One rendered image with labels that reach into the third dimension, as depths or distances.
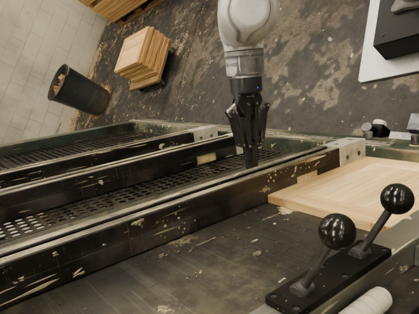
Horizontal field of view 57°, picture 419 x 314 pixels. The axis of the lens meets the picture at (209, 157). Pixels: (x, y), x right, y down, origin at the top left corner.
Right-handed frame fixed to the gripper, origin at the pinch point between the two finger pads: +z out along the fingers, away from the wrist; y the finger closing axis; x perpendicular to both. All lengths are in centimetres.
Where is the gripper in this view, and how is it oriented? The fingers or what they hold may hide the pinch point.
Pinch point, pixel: (251, 160)
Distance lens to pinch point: 96.3
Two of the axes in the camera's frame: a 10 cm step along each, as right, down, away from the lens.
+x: 6.1, 1.3, -7.9
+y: -7.9, 2.1, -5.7
